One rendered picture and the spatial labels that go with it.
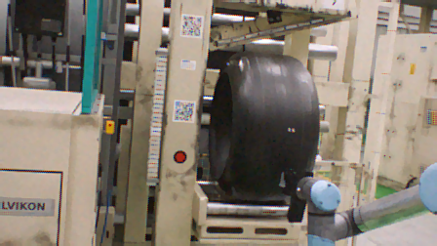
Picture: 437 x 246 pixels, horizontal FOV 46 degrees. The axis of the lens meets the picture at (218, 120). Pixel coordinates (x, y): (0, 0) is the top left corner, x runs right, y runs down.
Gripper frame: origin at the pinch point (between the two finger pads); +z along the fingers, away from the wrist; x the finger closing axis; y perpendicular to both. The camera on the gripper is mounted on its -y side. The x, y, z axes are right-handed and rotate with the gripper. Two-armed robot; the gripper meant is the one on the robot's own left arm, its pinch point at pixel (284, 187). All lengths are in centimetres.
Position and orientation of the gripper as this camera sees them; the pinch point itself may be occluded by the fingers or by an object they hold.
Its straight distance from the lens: 171.6
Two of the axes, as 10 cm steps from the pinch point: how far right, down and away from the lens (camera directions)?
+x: -9.7, -0.7, -2.1
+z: -2.1, 0.0, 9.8
